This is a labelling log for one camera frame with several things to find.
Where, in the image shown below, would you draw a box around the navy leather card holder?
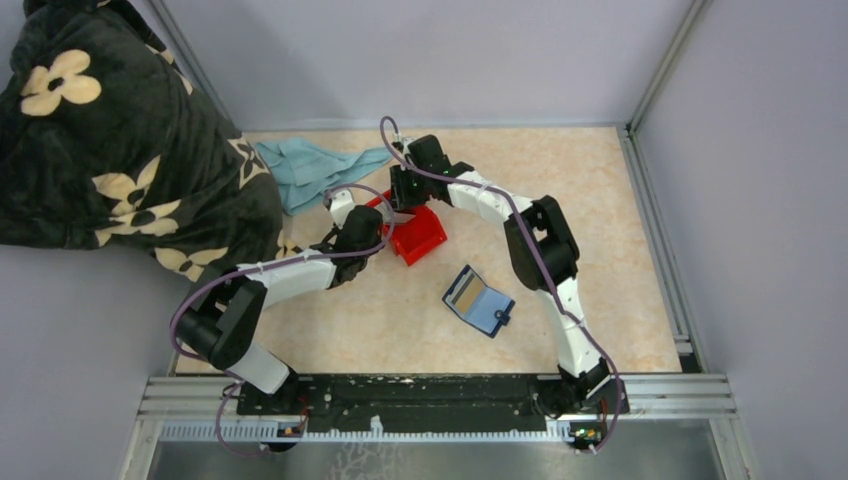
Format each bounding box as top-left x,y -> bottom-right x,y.
442,265 -> 515,338

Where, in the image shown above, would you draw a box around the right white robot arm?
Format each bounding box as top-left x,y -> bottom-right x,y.
386,133 -> 611,412

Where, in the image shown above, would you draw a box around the red plastic bin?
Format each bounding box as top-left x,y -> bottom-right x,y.
389,205 -> 447,267

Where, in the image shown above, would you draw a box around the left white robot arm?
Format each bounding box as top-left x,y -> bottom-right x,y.
173,205 -> 383,414

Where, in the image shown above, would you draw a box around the light blue cloth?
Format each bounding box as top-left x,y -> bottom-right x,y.
255,137 -> 392,216

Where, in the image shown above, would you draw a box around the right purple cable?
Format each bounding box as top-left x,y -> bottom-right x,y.
379,116 -> 625,455

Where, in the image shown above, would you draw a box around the black floral fleece blanket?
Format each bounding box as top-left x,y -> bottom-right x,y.
1,1 -> 292,281

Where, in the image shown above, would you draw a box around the aluminium frame post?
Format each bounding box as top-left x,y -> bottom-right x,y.
147,0 -> 239,127
627,0 -> 713,136

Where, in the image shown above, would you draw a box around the gold credit card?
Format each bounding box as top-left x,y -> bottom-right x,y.
452,275 -> 485,315

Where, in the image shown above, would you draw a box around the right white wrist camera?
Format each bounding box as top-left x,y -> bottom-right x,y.
390,133 -> 415,152

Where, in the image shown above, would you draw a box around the purple cable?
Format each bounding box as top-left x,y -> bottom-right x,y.
168,183 -> 397,458
379,116 -> 625,455

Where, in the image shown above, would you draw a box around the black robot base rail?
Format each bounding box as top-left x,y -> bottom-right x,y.
236,374 -> 630,450

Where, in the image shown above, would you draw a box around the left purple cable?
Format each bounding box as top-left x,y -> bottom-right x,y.
168,183 -> 397,458

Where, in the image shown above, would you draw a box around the aluminium frame post left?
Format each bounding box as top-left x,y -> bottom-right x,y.
147,0 -> 239,127

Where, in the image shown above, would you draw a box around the aluminium frame post right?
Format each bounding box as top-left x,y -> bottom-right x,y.
627,0 -> 713,136

